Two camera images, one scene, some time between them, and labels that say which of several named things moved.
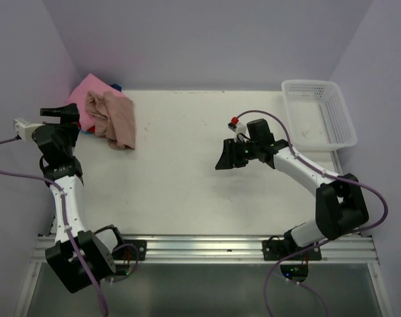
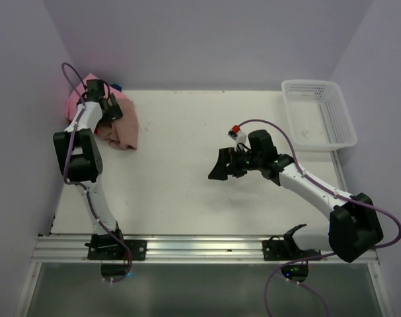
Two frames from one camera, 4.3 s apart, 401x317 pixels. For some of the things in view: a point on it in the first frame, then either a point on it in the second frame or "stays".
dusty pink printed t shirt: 114,117 stays
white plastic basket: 318,116 stays
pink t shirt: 78,96 stays
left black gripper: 69,115 -> 113,111
